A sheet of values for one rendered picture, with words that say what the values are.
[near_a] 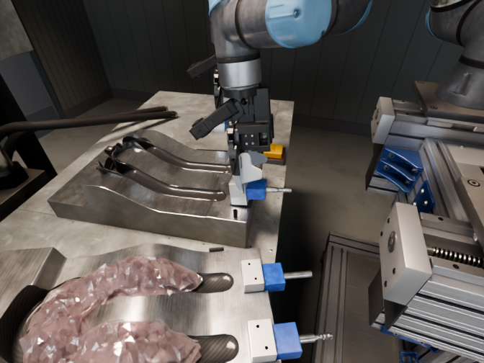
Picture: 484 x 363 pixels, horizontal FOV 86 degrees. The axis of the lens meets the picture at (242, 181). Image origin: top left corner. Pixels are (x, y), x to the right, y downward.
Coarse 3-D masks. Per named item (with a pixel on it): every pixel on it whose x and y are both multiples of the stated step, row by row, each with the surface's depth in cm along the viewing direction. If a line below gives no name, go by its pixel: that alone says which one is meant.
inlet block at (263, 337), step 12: (252, 324) 40; (264, 324) 40; (276, 324) 41; (288, 324) 41; (252, 336) 39; (264, 336) 39; (276, 336) 40; (288, 336) 40; (300, 336) 40; (312, 336) 40; (324, 336) 41; (252, 348) 37; (264, 348) 37; (276, 348) 38; (288, 348) 39; (300, 348) 39; (252, 360) 37; (264, 360) 38
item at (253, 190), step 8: (232, 176) 58; (232, 184) 55; (248, 184) 57; (256, 184) 57; (264, 184) 56; (232, 192) 57; (240, 192) 56; (248, 192) 56; (256, 192) 56; (264, 192) 55; (232, 200) 58; (240, 200) 57
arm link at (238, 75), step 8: (224, 64) 43; (232, 64) 42; (240, 64) 42; (248, 64) 42; (256, 64) 43; (224, 72) 43; (232, 72) 43; (240, 72) 42; (248, 72) 43; (256, 72) 44; (224, 80) 44; (232, 80) 43; (240, 80) 43; (248, 80) 43; (256, 80) 44; (224, 88) 46; (232, 88) 44; (240, 88) 44; (248, 88) 44
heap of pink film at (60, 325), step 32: (128, 256) 45; (64, 288) 43; (96, 288) 43; (128, 288) 42; (160, 288) 43; (192, 288) 46; (32, 320) 39; (64, 320) 39; (160, 320) 39; (32, 352) 37; (64, 352) 36; (96, 352) 35; (128, 352) 34; (160, 352) 36; (192, 352) 38
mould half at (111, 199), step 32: (96, 160) 78; (128, 160) 65; (160, 160) 69; (192, 160) 73; (224, 160) 73; (64, 192) 66; (96, 192) 58; (128, 192) 58; (128, 224) 64; (160, 224) 61; (192, 224) 59; (224, 224) 56
